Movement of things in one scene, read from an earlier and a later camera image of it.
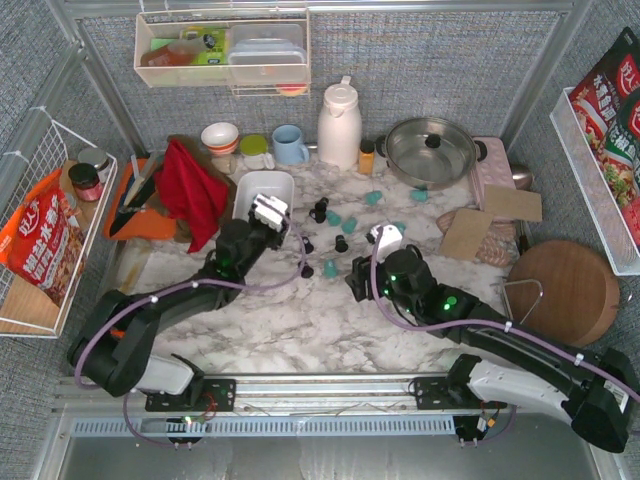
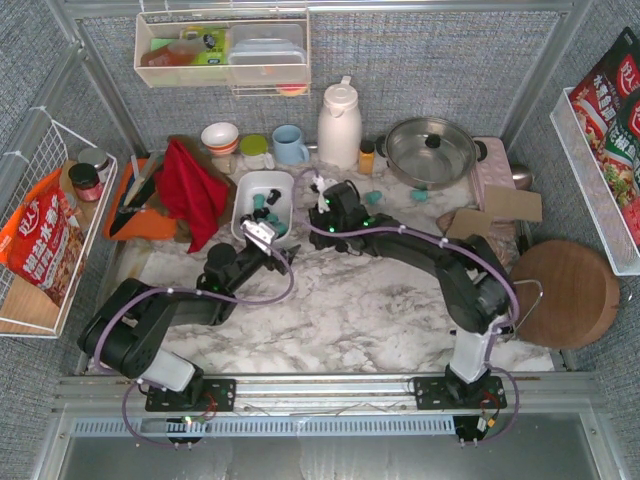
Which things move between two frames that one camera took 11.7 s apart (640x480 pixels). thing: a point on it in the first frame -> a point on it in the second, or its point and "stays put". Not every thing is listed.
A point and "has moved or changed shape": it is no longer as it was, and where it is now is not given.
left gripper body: x=270 y=235 -> x=276 y=252
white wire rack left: x=52 y=194 stays put
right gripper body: x=360 y=278 -> x=331 y=198
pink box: x=493 y=167 stays put
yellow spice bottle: x=367 y=157 stays put
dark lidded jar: x=86 y=182 stays put
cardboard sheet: x=465 y=234 stays put
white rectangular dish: x=251 y=183 stays put
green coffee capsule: x=329 y=268 has moved or changed shape
